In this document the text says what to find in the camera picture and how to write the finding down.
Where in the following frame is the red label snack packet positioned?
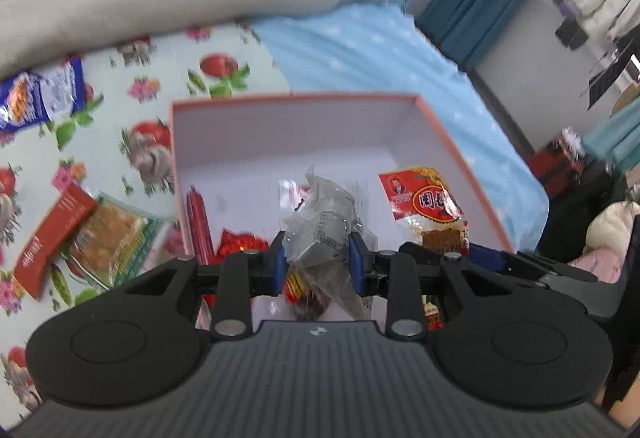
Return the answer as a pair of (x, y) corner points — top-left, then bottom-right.
(378, 167), (472, 255)

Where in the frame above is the red crate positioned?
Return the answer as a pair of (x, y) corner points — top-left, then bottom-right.
(529, 128), (587, 199)

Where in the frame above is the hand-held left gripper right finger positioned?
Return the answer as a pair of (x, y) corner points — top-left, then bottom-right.
(348, 232), (517, 342)

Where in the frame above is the yellow green snack packet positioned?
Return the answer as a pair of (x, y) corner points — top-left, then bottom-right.
(69, 194), (174, 293)

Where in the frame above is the slim red snack packet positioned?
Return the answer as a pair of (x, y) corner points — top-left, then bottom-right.
(186, 186), (217, 265)

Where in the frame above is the red snack packet white print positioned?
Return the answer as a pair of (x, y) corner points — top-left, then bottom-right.
(12, 182), (97, 301)

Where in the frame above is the light blue bedsheet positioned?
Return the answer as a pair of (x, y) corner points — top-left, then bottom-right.
(245, 0), (552, 255)

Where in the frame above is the clear plastic snack packet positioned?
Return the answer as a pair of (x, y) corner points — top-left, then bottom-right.
(281, 164), (377, 319)

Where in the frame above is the teal cloth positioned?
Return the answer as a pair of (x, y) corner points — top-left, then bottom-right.
(581, 96), (640, 169)

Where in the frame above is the blue snack packet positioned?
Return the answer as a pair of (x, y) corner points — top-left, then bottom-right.
(0, 56), (87, 135)

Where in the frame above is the cream pink bundle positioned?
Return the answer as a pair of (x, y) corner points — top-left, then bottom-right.
(570, 199), (640, 285)

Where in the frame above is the orange cardboard box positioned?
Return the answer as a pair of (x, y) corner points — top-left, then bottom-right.
(167, 92), (517, 334)

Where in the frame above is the crinkled red snack packet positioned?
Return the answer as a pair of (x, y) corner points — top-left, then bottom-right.
(216, 229), (272, 265)

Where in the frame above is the red yellow snack packet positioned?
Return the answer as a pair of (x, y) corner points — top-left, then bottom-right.
(284, 267), (332, 320)

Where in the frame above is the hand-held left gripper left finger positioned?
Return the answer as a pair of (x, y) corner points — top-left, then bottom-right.
(124, 231), (289, 342)

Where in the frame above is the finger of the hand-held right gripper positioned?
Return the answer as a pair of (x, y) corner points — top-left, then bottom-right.
(469, 244), (599, 286)

